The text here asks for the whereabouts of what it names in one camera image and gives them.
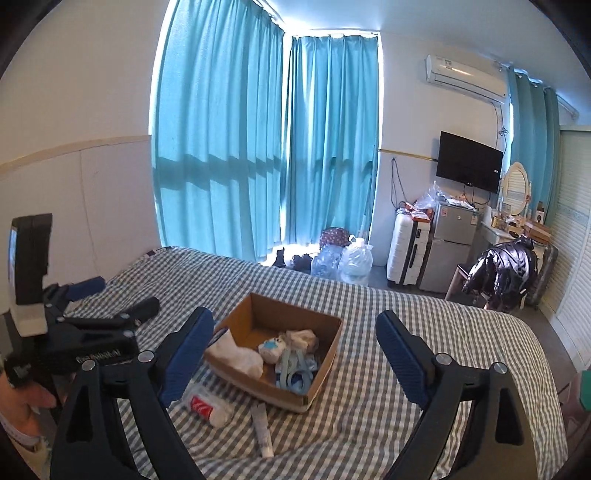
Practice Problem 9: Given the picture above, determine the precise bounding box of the wooden vanity desk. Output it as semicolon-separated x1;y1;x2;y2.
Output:
481;216;552;244

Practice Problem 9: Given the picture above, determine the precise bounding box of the red label plastic bottle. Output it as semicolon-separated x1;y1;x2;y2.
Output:
181;383;235;428

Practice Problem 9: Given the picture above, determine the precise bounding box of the white air conditioner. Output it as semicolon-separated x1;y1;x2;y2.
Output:
425;55;507;104

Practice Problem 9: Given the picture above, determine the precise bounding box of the white suitcase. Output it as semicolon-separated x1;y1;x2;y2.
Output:
386;208;431;286

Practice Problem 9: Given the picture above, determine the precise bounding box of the silver mini fridge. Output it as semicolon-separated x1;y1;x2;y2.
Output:
419;201;479;293

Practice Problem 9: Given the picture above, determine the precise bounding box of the white wardrobe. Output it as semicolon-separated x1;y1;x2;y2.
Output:
541;126;590;371

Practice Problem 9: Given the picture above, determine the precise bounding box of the oval vanity mirror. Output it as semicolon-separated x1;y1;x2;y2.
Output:
500;162;530;216

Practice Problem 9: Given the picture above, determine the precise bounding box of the person left hand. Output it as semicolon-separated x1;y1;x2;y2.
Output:
0;372;57;436

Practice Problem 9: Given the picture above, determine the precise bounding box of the cream lace underwear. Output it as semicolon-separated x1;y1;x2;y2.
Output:
286;329;319;353

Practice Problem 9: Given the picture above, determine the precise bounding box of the clear water bottle bag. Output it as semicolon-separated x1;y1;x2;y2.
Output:
311;244;344;280

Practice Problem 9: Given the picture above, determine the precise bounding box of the white plush toy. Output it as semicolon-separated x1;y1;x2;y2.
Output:
257;336;287;365

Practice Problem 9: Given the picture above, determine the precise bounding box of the blue window curtain left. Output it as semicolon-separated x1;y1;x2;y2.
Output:
152;1;284;261

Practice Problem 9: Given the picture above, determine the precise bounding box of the blue curtain right window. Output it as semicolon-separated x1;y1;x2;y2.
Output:
508;67;560;226

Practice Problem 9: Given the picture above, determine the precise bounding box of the white cream tube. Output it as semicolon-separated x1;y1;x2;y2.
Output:
250;403;274;459

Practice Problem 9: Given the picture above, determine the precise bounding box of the dark red patterned bag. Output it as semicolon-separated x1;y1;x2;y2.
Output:
318;227;351;250

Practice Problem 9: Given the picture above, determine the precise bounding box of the blue window curtain middle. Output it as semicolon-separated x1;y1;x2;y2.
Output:
284;35;380;245

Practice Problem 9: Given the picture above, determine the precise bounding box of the blue window curtain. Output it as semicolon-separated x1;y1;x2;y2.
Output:
152;1;284;261
284;35;380;245

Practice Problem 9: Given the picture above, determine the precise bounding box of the brown cardboard box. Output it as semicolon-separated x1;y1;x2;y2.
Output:
204;293;342;413

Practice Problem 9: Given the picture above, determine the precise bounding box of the black wall television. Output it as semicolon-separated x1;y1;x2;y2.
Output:
436;131;504;193

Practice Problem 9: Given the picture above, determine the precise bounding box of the white plastic bag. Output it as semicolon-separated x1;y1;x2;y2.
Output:
337;236;374;286

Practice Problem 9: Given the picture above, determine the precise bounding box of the black phone on mount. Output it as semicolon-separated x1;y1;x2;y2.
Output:
8;213;53;337

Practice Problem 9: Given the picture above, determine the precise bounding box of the black puffer jacket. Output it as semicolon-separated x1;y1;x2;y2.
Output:
462;236;538;313

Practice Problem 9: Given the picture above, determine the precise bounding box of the grey green hair tool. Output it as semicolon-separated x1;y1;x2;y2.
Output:
276;348;320;396

